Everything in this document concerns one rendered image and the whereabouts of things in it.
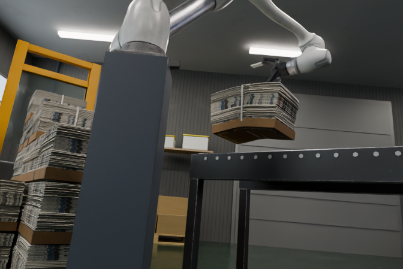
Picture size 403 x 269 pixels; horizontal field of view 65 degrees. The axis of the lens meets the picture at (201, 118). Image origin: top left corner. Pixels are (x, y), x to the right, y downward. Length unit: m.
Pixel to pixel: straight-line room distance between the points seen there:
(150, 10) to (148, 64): 0.21
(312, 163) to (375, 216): 5.62
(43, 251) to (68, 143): 0.41
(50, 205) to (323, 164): 1.04
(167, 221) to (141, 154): 4.19
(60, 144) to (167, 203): 4.20
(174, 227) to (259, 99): 3.78
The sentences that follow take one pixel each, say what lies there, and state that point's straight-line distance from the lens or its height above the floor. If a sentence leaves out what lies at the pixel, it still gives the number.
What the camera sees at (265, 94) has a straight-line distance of 1.58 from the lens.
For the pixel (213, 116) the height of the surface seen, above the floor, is 1.02.
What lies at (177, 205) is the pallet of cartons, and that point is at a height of 0.57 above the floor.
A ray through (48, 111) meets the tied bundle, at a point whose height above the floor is 1.00.
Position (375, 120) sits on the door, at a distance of 7.22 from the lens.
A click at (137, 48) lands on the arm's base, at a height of 1.03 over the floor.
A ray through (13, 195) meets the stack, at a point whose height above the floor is 0.54.
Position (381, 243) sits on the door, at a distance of 6.93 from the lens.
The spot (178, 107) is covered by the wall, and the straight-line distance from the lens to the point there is 6.38.
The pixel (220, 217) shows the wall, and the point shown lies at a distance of 6.09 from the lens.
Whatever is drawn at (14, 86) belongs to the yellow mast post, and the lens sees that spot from 3.15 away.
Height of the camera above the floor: 0.54
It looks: 16 degrees up
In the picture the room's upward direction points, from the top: 5 degrees clockwise
